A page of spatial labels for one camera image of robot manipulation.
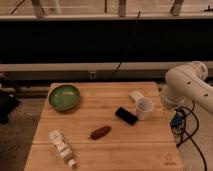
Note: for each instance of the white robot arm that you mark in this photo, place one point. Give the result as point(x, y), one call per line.
point(187, 81)

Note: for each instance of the black rectangular block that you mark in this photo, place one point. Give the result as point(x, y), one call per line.
point(126, 116)

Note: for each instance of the white cylindrical object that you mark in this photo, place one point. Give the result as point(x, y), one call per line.
point(136, 95)

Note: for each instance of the translucent plastic cup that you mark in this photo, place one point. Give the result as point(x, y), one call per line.
point(144, 106)

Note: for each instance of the green bowl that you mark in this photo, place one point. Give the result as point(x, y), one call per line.
point(64, 97)

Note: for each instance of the white plastic bottle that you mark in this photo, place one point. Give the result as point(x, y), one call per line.
point(63, 149)

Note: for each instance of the black object at left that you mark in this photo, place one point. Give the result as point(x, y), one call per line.
point(8, 101)

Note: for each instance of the wall power outlet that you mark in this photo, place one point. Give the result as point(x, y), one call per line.
point(92, 74)

